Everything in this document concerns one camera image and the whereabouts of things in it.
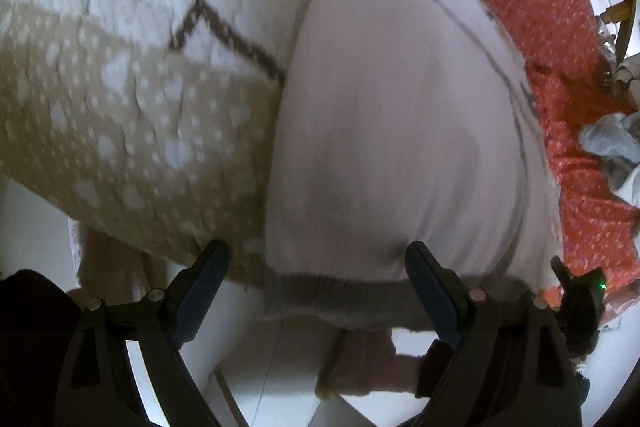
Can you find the pale pink sweater grey hem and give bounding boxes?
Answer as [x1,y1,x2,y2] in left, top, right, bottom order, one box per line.
[262,0,563,400]

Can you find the beige patterned fleece blanket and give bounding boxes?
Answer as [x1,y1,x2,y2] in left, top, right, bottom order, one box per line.
[0,0,351,288]

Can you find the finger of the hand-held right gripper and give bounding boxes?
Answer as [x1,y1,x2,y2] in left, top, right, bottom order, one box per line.
[550,255,577,290]

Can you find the grey crumpled cloth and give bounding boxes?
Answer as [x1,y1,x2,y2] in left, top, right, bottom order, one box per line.
[579,111,640,204]

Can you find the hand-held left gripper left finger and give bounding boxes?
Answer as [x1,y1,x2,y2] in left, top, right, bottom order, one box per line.
[52,241,231,427]

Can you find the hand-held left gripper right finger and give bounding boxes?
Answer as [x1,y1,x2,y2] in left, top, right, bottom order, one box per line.
[400,243,583,427]

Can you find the red floral bedsheet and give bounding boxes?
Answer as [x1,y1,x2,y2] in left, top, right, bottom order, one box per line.
[527,69,640,280]

